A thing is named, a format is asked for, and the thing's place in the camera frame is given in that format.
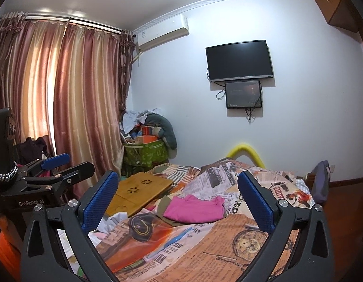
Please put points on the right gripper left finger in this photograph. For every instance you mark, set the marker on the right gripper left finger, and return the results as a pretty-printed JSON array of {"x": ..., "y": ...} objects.
[{"x": 43, "y": 257}]

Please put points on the green storage bag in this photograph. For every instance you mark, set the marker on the green storage bag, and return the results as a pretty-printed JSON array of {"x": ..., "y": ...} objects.
[{"x": 143, "y": 157}]

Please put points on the blue grey backpack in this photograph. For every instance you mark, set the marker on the blue grey backpack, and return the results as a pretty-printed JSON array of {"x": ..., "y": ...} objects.
[{"x": 322, "y": 173}]

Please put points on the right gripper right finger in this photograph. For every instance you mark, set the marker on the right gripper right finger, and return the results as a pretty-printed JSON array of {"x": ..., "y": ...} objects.
[{"x": 312, "y": 257}]

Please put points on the white air conditioner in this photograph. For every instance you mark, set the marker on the white air conditioner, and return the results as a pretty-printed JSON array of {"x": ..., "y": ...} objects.
[{"x": 154, "y": 35}]

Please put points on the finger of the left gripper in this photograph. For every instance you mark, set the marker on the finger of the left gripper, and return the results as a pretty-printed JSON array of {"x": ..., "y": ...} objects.
[
  {"x": 40, "y": 166},
  {"x": 55, "y": 181}
]

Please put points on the orange sleeve forearm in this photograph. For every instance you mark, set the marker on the orange sleeve forearm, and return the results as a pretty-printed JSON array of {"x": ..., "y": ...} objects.
[{"x": 10, "y": 247}]

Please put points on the olive green pants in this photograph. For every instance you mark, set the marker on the olive green pants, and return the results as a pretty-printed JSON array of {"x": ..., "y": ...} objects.
[{"x": 162, "y": 206}]

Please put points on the yellow foam bed rail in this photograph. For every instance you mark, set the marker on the yellow foam bed rail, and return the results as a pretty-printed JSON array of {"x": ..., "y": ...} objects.
[{"x": 247, "y": 150}]

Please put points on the black wall television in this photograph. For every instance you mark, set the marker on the black wall television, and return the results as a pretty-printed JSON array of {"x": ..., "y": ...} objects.
[{"x": 239, "y": 61}]

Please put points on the brown wooden cabinet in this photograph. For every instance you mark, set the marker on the brown wooden cabinet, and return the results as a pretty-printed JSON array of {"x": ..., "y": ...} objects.
[{"x": 341, "y": 14}]

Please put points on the wooden lap desk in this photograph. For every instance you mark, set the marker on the wooden lap desk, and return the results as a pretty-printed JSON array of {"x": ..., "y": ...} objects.
[{"x": 134, "y": 193}]

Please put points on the dark grey plush pillow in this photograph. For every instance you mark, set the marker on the dark grey plush pillow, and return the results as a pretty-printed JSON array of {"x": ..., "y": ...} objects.
[{"x": 156, "y": 120}]

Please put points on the pink pants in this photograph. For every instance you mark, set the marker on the pink pants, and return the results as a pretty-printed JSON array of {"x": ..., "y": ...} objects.
[{"x": 191, "y": 210}]

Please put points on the pink striped curtain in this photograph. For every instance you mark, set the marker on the pink striped curtain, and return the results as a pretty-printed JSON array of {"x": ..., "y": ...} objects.
[{"x": 68, "y": 82}]

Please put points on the newspaper print bedspread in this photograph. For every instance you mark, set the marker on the newspaper print bedspread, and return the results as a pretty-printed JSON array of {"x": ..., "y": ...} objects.
[{"x": 144, "y": 248}]

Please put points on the small black wall monitor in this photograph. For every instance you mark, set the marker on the small black wall monitor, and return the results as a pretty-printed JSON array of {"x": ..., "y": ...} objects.
[{"x": 243, "y": 94}]

